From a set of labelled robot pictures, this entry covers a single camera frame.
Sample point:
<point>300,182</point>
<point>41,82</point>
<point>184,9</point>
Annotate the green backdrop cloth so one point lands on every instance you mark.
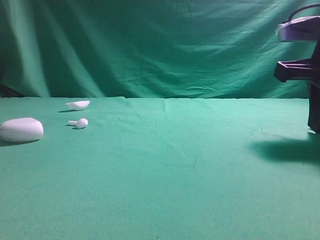
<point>147,48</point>

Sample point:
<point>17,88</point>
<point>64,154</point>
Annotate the white earbud near case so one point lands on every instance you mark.
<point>79,124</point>

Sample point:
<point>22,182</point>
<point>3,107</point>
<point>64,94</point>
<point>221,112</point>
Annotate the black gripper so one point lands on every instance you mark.
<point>303,29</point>

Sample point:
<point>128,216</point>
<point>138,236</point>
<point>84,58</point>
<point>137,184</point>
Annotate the green table cloth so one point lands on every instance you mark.
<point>162,169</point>

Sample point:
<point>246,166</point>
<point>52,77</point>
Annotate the white earbud case body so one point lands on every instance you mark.
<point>21,130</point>

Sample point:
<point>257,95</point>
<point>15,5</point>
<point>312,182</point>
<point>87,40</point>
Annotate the white earbud case lid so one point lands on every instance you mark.
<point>78,105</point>

